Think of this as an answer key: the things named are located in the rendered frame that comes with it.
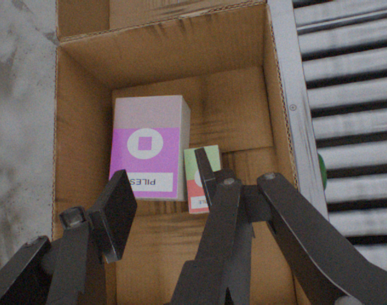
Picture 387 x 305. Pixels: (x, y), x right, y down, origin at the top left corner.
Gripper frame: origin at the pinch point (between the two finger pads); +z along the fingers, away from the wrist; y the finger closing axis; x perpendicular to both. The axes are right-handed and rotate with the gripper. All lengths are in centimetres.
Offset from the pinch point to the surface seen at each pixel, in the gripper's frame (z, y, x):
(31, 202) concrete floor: 133, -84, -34
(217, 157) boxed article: 28.0, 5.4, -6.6
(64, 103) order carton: 26.4, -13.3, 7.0
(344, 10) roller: 53, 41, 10
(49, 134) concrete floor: 146, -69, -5
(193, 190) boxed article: 26.6, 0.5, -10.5
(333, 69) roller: 48, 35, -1
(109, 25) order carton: 49, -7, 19
